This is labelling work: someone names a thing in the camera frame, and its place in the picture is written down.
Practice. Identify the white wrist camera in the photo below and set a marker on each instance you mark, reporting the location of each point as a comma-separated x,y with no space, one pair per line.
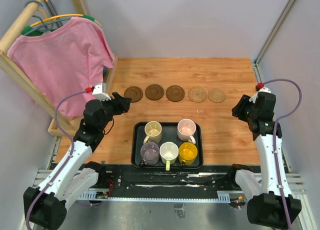
260,88
99,91

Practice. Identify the aluminium frame post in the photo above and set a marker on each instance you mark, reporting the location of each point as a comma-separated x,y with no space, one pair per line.
275,30

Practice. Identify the brown wooden coaster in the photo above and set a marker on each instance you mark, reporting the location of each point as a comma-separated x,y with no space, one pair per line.
175,93
133,92
154,92

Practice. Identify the pink mug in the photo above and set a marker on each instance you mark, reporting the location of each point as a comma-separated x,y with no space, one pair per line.
186,129

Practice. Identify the pink t-shirt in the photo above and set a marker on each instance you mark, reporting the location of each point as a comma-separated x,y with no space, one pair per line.
65,62

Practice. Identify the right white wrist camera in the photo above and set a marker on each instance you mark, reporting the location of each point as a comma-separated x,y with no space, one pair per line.
260,88

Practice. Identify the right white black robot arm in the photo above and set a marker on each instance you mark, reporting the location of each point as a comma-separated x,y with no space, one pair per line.
270,203

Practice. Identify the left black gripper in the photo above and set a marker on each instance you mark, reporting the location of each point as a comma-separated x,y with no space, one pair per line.
121,104

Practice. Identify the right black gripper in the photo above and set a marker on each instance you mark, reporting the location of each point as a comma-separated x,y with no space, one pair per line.
237,111

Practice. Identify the cream yellow mug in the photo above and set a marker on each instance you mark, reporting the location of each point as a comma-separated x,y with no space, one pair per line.
153,132

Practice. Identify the grey hanger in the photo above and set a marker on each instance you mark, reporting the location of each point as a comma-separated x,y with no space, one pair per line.
45,26

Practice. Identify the yellow green hanger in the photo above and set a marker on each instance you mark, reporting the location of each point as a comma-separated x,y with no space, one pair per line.
78,6

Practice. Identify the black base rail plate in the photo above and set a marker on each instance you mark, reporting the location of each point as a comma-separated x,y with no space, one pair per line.
205,182

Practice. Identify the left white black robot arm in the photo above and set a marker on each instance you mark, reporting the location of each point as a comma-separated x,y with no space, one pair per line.
47,204

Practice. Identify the woven rattan coaster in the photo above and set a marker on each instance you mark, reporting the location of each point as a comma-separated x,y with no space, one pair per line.
197,94
216,95

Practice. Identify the black plastic tray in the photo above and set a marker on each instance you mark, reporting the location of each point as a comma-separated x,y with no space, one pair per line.
168,139

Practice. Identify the lilac mug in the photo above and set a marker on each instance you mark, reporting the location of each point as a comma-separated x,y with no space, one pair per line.
150,153

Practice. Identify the white mug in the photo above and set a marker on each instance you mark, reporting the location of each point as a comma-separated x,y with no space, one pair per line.
169,152

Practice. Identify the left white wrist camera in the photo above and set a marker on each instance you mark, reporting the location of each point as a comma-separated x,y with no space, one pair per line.
99,91

